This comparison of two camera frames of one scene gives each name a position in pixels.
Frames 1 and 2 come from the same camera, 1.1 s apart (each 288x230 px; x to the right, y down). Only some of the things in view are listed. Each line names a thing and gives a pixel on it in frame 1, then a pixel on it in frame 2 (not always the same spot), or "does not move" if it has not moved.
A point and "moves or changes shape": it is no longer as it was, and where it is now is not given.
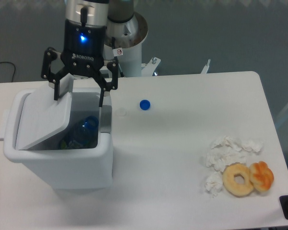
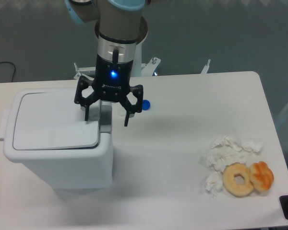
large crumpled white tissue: [227, 150] does not move
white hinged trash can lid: [41, 115] moves or changes shape
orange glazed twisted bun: [261, 176] does not move
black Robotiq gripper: [84, 53] -> [113, 79]
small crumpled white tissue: [214, 183] does not move
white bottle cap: [121, 111] does not move
